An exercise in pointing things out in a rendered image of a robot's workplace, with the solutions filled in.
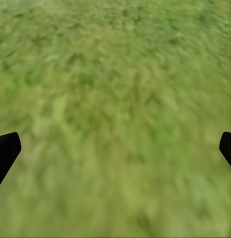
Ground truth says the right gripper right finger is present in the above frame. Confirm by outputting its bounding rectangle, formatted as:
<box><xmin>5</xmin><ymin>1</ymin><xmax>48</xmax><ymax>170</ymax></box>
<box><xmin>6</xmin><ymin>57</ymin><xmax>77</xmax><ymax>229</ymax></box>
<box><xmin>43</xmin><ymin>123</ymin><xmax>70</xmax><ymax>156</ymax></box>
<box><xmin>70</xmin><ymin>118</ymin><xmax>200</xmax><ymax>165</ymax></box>
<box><xmin>219</xmin><ymin>131</ymin><xmax>231</xmax><ymax>166</ymax></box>

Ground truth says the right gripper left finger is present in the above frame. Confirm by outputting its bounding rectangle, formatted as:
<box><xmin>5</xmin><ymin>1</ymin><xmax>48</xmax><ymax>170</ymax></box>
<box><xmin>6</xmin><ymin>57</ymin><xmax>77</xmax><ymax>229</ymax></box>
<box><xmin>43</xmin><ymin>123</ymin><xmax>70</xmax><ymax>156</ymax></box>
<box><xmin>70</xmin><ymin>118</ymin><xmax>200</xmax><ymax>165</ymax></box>
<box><xmin>0</xmin><ymin>132</ymin><xmax>21</xmax><ymax>184</ymax></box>

